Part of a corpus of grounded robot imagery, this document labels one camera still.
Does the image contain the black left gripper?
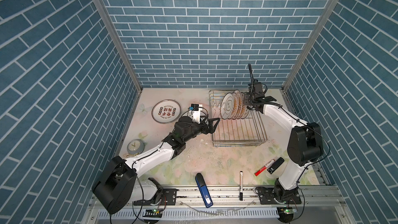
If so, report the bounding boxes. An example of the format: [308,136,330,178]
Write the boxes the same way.
[181,114,219,144]

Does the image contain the white plate red chinese characters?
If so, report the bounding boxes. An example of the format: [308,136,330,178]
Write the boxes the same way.
[151,100,181,124]

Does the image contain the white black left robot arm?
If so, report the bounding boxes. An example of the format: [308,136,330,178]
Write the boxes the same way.
[92,116,220,215]

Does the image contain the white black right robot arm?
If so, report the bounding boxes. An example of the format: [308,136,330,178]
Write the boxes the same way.
[244,79,324,203]

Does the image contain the white plate orange sunburst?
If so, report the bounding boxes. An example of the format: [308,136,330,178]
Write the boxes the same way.
[234,90,246,119]

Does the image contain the red white marker pen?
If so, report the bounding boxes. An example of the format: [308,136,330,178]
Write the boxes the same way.
[255,159,275,176]

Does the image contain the black white marker pen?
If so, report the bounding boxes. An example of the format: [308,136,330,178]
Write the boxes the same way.
[239,171,244,201]

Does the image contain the blue stapler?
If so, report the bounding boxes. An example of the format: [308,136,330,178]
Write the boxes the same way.
[195,173,213,208]

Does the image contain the steel wire dish rack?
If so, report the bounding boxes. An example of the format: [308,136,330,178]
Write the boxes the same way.
[209,89,267,147]

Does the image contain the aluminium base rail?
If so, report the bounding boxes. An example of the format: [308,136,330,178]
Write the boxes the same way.
[84,185,353,224]

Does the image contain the aluminium corner post right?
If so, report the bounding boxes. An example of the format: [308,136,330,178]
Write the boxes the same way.
[282,0,339,91]

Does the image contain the aluminium corner post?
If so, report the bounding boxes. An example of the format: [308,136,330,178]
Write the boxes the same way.
[92,0,143,93]
[282,0,339,91]

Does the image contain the aluminium corner post left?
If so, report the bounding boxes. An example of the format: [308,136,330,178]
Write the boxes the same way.
[92,0,143,93]

